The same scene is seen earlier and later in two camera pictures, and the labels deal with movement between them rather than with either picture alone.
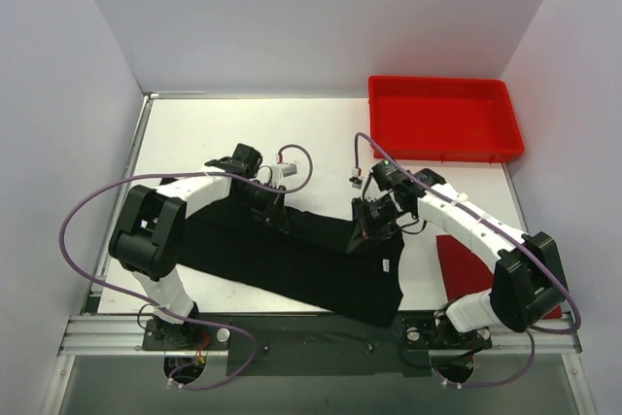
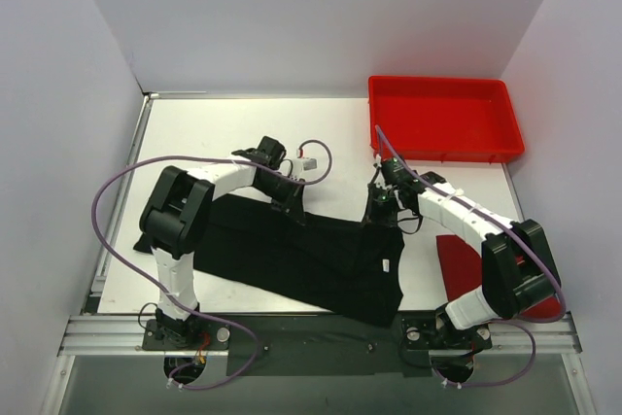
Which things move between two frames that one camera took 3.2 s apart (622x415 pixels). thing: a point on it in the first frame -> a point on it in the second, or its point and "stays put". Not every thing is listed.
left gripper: x=267 y=206 -> x=292 y=198
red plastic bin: x=444 y=119 stays put
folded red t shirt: x=462 y=272 stays put
